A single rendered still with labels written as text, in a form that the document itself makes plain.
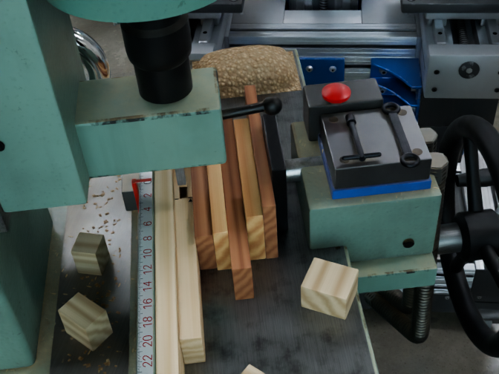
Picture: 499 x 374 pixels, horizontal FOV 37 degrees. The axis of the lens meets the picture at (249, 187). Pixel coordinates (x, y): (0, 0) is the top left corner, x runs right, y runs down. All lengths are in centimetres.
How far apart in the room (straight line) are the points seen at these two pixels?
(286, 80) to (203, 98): 30
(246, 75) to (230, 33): 45
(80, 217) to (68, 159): 32
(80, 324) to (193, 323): 18
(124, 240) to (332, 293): 34
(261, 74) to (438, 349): 101
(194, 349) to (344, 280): 15
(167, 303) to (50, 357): 22
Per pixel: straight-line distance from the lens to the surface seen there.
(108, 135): 71
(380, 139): 77
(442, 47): 131
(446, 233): 92
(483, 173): 104
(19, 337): 83
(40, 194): 72
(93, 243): 91
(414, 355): 181
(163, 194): 79
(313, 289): 72
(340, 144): 76
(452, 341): 184
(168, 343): 67
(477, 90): 135
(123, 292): 91
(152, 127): 71
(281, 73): 99
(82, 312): 85
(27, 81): 64
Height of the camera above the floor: 150
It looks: 44 degrees down
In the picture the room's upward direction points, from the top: 5 degrees counter-clockwise
